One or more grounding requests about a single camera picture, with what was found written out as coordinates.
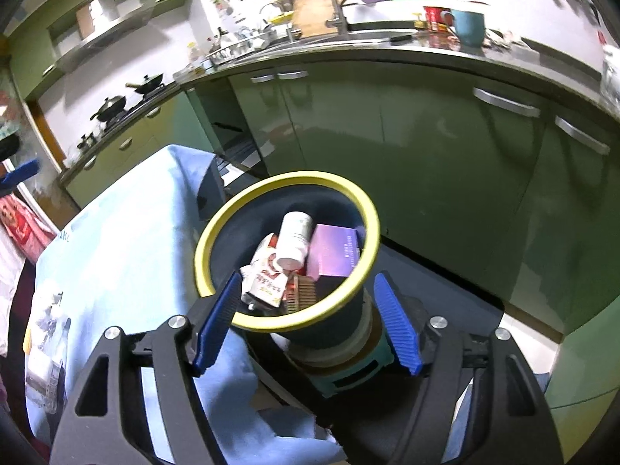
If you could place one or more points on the yellow cooking oil bottle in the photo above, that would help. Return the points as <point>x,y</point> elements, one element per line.
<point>195,55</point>

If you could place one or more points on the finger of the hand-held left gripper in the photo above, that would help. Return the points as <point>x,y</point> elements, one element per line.
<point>19,175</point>

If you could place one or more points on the small steel faucet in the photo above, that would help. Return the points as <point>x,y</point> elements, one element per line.
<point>289,29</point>

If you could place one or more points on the dark bin with yellow rim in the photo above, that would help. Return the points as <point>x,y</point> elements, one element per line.
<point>252,218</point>

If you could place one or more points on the green base cabinets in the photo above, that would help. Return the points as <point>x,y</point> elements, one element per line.
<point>387,155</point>

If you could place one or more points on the black gas stove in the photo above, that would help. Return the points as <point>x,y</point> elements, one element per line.
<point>128,114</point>

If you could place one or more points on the white dish rack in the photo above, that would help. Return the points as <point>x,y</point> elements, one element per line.
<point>237,48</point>

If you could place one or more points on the yellow dish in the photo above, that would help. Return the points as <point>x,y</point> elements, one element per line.
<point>281,18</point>

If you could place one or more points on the black wok with lid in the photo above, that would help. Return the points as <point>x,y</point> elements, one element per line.
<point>109,109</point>

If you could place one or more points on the steel range hood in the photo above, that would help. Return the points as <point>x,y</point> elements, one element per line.
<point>106,34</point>

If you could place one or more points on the wooden cutting board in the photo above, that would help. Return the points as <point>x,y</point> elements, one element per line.
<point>312,14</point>

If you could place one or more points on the white paper towel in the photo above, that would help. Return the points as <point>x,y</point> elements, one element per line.
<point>248,273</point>

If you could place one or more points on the pinkish purple cardboard box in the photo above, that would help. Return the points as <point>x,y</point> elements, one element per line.
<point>332,252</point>

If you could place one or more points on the white plastic bottle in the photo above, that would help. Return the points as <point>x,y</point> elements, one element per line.
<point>293,237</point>

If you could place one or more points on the blue printed tablecloth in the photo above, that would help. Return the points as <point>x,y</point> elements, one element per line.
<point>121,252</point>

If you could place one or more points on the white hanging cloth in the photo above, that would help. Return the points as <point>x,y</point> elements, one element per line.
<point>9,271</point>

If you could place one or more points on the green upper cabinets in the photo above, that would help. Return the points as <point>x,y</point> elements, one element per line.
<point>29,58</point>

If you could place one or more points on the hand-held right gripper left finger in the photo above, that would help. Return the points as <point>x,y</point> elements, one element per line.
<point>218,322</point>

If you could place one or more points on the red checkered apron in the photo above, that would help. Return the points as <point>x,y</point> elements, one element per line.
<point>22,227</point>

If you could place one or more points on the blue cup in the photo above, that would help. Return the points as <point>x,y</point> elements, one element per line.
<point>467,29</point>

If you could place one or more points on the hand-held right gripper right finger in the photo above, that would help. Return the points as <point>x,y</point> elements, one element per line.
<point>397,329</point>

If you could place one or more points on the clear plastic bottle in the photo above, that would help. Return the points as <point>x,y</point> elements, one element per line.
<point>48,368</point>

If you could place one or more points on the small steel pot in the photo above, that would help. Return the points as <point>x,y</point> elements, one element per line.
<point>86,141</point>

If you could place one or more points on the brown cardboard box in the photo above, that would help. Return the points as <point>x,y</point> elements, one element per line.
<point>300,293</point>

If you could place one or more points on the red cup on counter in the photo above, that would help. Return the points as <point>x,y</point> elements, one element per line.
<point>433,19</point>

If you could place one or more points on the red white printed carton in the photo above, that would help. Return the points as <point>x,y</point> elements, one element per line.
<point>266,281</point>

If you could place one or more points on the clear glass jar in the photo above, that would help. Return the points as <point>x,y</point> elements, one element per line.
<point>611,75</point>

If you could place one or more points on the steel sink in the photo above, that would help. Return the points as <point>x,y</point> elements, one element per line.
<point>378,35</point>

